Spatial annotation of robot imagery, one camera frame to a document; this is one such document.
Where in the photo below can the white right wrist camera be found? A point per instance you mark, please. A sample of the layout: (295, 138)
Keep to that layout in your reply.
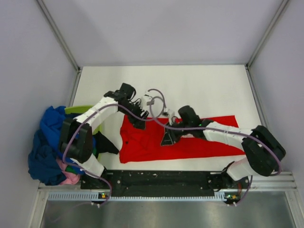
(170, 114)

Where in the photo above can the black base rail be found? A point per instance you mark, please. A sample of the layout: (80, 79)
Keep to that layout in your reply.
(169, 183)

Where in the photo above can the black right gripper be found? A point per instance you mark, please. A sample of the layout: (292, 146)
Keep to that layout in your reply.
(170, 137)

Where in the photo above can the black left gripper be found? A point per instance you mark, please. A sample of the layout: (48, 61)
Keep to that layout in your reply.
(137, 124)

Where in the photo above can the green t shirt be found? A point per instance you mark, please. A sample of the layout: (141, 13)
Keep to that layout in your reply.
(69, 169)

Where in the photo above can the pink t shirt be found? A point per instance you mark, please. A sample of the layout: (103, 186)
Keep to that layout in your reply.
(71, 178)

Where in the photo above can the green plastic basket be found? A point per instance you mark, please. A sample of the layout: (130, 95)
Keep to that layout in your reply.
(78, 110)

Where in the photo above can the black t shirt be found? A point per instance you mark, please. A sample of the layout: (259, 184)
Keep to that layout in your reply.
(103, 145)

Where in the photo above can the red printed t shirt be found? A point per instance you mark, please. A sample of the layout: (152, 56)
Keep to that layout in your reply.
(145, 145)

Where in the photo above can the blue t shirt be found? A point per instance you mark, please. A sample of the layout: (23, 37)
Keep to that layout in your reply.
(42, 164)

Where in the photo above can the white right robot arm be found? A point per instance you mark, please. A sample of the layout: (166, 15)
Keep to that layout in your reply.
(263, 152)

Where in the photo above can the white slotted cable duct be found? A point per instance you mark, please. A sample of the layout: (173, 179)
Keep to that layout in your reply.
(102, 195)

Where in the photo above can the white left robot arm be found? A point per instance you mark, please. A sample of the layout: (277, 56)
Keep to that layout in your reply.
(76, 137)

